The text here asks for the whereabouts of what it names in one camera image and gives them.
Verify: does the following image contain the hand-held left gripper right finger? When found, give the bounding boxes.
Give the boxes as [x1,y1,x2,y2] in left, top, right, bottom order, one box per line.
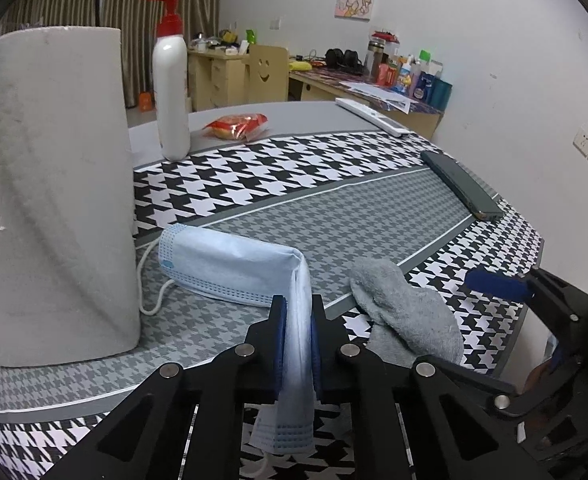
[310,294,530,480]

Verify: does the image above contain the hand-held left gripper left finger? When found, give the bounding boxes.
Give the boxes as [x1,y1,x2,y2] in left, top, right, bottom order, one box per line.
[39,294,289,480]

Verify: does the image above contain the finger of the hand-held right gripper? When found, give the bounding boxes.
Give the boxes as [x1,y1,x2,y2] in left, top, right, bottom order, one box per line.
[465,267,588,356]
[439,359,582,418]

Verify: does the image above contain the grey sock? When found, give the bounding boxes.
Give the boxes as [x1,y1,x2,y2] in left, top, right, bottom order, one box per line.
[349,257,465,366]

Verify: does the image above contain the blue face mask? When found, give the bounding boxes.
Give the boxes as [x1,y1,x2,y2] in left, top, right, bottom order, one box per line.
[135,223,320,480]

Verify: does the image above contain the white foam box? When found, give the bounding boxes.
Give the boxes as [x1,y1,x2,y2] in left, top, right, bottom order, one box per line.
[0,25,142,368]

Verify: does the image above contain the dark green phone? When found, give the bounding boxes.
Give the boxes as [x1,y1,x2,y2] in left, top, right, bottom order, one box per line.
[420,150,505,220]

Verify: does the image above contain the white remote control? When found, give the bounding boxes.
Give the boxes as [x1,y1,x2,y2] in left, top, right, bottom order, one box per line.
[335,97,411,139]

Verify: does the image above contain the group of toiletry bottles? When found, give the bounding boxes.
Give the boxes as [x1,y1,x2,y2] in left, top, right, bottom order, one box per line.
[366,30,453,109]

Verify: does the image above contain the red snack packet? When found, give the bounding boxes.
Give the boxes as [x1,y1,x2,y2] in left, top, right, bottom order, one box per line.
[202,112,270,142]

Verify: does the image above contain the white papers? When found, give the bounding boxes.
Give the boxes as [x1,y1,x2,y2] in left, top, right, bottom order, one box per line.
[341,80,416,112]

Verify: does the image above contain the desk with patterned cover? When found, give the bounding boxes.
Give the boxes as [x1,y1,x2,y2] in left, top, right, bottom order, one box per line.
[288,67,445,142]

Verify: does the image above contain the white pump bottle red cap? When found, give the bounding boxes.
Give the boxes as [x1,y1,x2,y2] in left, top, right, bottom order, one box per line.
[146,0,191,162]

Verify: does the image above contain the wooden chair with smiley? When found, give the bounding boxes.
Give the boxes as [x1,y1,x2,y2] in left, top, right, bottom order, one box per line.
[244,44,290,106]

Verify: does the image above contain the black headphones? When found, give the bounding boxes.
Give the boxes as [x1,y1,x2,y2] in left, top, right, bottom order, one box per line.
[325,48,363,72]

